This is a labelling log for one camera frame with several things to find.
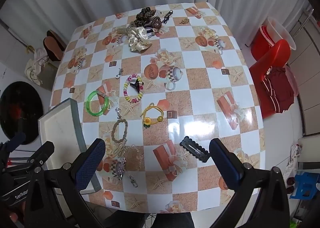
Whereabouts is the dark red garment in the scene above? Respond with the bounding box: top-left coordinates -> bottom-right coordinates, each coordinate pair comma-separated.
262,67 -> 295,114

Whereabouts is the person's left hand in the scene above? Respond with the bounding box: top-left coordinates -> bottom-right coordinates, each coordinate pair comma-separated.
7,212 -> 26,224

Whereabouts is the white tray with grey rim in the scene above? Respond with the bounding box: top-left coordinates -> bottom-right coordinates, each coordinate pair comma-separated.
37,98 -> 102,195

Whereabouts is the brown padded chair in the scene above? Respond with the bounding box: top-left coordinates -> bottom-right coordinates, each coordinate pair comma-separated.
43,30 -> 66,62

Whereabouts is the brown braided loop keychain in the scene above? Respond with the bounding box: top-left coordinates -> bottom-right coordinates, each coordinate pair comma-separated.
111,119 -> 129,160

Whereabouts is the red bucket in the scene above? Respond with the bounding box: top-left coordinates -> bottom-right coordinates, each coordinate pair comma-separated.
251,25 -> 275,61

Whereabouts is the clear bead bracelet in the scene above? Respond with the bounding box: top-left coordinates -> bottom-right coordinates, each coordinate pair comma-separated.
124,144 -> 144,171

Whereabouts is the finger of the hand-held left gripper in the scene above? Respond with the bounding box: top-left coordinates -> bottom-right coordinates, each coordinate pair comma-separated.
26,141 -> 55,167
7,132 -> 27,153

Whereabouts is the metal handrail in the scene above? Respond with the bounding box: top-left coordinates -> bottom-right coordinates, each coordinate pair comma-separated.
291,7 -> 314,39

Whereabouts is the colourful bead bracelet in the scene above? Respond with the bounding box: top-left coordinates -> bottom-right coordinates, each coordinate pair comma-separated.
123,74 -> 143,104

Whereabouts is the blue plastic stool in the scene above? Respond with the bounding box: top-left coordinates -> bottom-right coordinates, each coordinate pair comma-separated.
295,172 -> 320,200

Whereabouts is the silver star keychain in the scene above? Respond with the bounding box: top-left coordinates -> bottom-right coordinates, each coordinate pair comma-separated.
117,157 -> 139,188

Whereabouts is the black claw hair clip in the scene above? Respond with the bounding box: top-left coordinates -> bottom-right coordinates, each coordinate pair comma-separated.
129,79 -> 144,92

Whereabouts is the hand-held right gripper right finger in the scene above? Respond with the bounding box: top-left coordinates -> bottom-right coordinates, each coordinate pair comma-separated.
209,139 -> 291,228

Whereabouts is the green translucent bangle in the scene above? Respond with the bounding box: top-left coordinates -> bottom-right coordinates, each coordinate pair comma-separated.
86,90 -> 110,116

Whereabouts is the pink basin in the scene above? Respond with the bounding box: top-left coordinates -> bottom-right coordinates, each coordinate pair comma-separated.
285,66 -> 299,97

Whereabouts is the white washing machine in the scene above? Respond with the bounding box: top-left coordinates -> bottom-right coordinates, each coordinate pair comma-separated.
0,63 -> 54,148

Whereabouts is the yellow sunflower hair tie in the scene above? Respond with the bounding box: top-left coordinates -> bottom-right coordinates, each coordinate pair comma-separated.
140,103 -> 164,129

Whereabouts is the red plastic chair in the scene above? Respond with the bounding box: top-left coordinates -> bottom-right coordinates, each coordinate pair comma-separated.
249,39 -> 292,119

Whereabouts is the white cloth bag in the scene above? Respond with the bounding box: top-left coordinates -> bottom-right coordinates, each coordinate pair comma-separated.
285,143 -> 304,176

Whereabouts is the black scalloped snap hair clip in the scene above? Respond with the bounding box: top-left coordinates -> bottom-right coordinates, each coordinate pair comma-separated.
180,136 -> 210,163

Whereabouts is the black carabiner keychain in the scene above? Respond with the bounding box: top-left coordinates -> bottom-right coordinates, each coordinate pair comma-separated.
161,10 -> 174,25

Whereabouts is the leopard print scrunchie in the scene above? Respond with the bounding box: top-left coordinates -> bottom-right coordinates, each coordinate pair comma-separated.
136,8 -> 156,22

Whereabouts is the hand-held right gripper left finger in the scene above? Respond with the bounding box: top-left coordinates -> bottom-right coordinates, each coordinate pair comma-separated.
24,138 -> 107,228

